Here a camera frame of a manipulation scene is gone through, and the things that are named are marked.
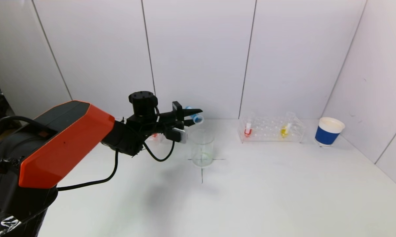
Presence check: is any blue pigment test tube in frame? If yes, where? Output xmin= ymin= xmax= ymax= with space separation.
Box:
xmin=185 ymin=106 xmax=204 ymax=125

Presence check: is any clear acrylic test tube rack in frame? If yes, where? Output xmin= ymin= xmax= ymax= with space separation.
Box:
xmin=238 ymin=117 xmax=306 ymax=144
xmin=117 ymin=117 xmax=167 ymax=143

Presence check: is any clear glass beaker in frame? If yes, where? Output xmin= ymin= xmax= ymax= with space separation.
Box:
xmin=190 ymin=129 xmax=215 ymax=168

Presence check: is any blue white paper cup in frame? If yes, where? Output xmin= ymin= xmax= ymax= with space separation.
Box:
xmin=314 ymin=117 xmax=345 ymax=147

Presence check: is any white labelled red pigment tube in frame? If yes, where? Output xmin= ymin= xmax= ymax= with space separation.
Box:
xmin=244 ymin=112 xmax=255 ymax=138

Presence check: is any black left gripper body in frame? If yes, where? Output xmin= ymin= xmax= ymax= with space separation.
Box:
xmin=160 ymin=101 xmax=185 ymax=130

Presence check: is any yellow pigment test tube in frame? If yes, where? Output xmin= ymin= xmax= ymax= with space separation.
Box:
xmin=279 ymin=112 xmax=296 ymax=139

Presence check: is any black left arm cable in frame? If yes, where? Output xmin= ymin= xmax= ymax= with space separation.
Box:
xmin=57 ymin=141 xmax=175 ymax=192

